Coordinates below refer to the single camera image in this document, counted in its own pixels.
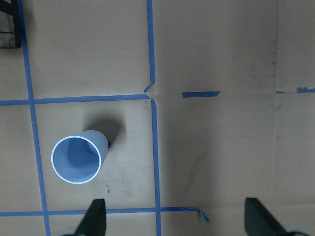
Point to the black wire cup rack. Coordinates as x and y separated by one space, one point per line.
10 25

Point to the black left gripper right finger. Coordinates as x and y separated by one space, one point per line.
259 221

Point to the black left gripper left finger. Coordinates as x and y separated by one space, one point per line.
94 220

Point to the light blue plastic cup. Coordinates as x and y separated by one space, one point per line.
78 158

